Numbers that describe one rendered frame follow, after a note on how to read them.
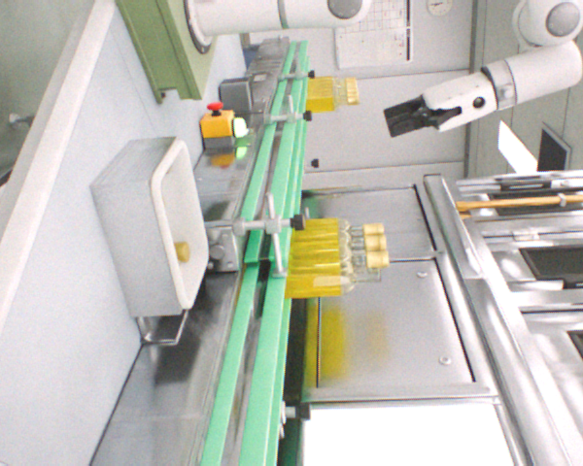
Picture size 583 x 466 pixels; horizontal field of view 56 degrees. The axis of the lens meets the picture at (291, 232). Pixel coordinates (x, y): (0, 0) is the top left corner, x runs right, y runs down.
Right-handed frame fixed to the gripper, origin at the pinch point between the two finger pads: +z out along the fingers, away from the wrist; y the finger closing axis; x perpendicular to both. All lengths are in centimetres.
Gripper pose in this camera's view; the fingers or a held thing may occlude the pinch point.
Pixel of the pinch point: (397, 119)
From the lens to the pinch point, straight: 95.2
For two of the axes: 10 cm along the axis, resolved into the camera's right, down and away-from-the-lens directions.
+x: -3.6, -8.2, -4.5
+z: -9.3, 2.8, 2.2
